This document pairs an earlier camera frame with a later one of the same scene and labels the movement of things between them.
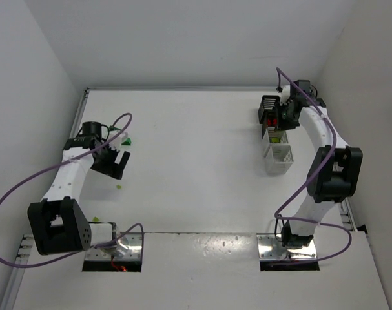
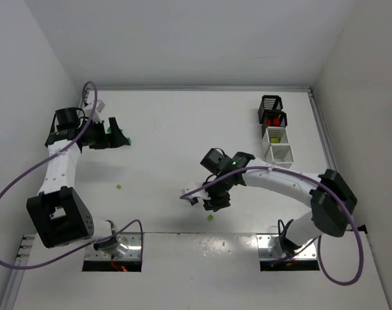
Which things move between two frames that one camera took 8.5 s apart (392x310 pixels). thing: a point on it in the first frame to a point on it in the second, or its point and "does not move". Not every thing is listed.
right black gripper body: [276, 117] to [217, 199]
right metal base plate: [270, 247] does not move
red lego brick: [275, 122] does not move
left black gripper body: [110, 162] to [108, 137]
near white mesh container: [278, 159] does not move
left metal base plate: [128, 247] does not move
